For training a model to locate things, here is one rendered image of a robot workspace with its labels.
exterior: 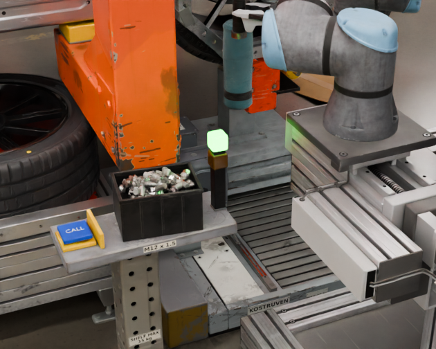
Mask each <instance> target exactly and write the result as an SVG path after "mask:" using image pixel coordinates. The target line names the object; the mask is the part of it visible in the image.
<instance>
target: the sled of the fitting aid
mask: <svg viewBox="0 0 436 349"><path fill-rule="evenodd" d="M291 155H292V154H290V155H286V156H280V157H276V158H272V159H267V160H263V161H257V162H253V163H247V164H244V165H238V166H234V167H231V168H227V171H228V179H229V186H228V196H229V195H234V194H237V193H243V192H246V191H250V190H256V189H259V188H265V187H268V186H274V185H278V184H283V183H286V182H290V181H291Z"/></svg>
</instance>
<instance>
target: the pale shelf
mask: <svg viewBox="0 0 436 349"><path fill-rule="evenodd" d="M202 194H203V230H200V231H191V232H186V233H177V234H172V235H164V236H159V237H154V238H145V239H140V240H132V241H127V242H123V240H122V237H121V234H120V229H119V227H118V223H117V220H116V216H115V213H109V214H105V215H99V216H96V217H95V219H96V221H97V223H98V225H99V227H100V228H101V230H102V232H103V234H104V240H105V247H104V248H103V249H101V248H100V245H99V244H98V242H97V240H96V238H95V236H94V234H93V232H92V230H91V228H90V226H89V225H88V226H89V228H90V230H91V232H92V234H93V237H94V239H95V241H96V245H94V246H90V247H85V248H81V249H76V250H73V251H67V252H63V250H62V248H61V246H60V244H59V242H58V240H57V237H56V235H55V232H58V230H57V226H60V225H64V224H59V225H55V226H51V227H50V233H51V238H52V240H53V243H54V245H55V247H56V249H57V252H58V253H59V256H60V258H61V260H62V263H63V265H64V268H65V270H66V272H67V273H68V274H69V273H73V272H76V271H82V270H85V269H90V268H93V267H98V266H102V265H107V264H110V263H113V262H118V261H122V260H127V259H130V258H135V257H138V256H144V255H147V254H151V253H156V252H159V251H164V250H168V249H173V248H176V247H181V246H185V245H188V244H193V243H196V242H201V241H205V240H210V239H213V238H218V237H221V236H225V235H230V234H234V233H236V232H237V222H236V221H235V220H234V218H233V217H232V216H231V214H230V213H229V212H228V211H227V210H226V209H225V210H222V211H216V212H214V210H213V209H212V207H211V206H210V204H211V191H208V192H204V193H202ZM83 220H85V221H86V223H87V224H88V222H87V218H86V219H83ZM79 221H82V220H78V221H74V222H79ZM70 223H73V222H68V223H65V224H70Z"/></svg>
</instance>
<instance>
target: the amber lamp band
mask: <svg viewBox="0 0 436 349"><path fill-rule="evenodd" d="M208 164H209V166H210V167H211V168H212V169H213V170H219V169H223V168H227V167H228V154H227V153H225V154H219V155H214V154H213V153H212V152H211V151H210V150H208Z"/></svg>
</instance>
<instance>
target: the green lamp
mask: <svg viewBox="0 0 436 349"><path fill-rule="evenodd" d="M208 147H209V148H210V149H211V150H212V151H213V152H218V151H222V150H227V149H228V136H227V134H226V133H225V132H224V131H223V130H222V129H219V130H215V131H211V132H208Z"/></svg>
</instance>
